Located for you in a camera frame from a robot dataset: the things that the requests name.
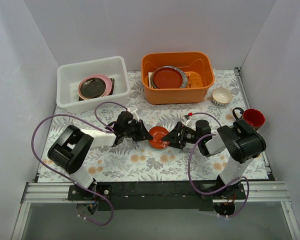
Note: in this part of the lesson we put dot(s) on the black skull mug red inside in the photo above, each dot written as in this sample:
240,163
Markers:
251,116

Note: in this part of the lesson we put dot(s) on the black square floral plate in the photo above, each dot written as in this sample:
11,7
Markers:
112,86

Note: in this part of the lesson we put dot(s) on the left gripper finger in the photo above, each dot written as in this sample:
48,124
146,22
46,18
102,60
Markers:
143,137
142,128

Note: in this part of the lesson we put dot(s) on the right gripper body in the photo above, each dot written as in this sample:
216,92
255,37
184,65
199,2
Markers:
180,135

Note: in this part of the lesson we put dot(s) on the floral table mat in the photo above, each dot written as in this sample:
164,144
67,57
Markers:
138,161

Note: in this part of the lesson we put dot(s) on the white plastic bin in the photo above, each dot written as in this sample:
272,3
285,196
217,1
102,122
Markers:
69,77

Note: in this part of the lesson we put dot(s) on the pink glass square plate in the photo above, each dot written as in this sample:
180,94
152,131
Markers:
93,88

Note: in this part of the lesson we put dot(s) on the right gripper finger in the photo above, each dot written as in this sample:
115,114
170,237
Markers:
174,139
177,130

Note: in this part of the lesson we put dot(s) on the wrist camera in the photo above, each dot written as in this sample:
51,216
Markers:
202,127
124,118

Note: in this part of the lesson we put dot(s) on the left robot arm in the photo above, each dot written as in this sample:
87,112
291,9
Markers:
71,148

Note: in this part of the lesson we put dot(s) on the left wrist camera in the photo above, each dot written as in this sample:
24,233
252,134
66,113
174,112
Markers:
124,118

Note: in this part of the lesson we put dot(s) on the pink round plate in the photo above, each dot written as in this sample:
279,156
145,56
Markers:
80,83

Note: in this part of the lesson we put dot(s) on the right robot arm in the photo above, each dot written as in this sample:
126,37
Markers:
242,142

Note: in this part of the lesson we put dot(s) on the red plate in orange bin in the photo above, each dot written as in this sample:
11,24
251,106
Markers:
168,77

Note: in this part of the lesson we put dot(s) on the white patterned bowl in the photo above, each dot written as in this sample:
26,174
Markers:
221,96

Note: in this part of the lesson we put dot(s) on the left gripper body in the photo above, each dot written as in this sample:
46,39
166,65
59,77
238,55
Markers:
140,130

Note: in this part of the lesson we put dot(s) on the orange plastic bin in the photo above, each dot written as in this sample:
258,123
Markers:
197,67

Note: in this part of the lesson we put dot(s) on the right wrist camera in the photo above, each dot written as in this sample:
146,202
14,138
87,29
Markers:
202,127

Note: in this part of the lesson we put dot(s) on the small red saucer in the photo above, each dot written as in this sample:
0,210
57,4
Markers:
157,133

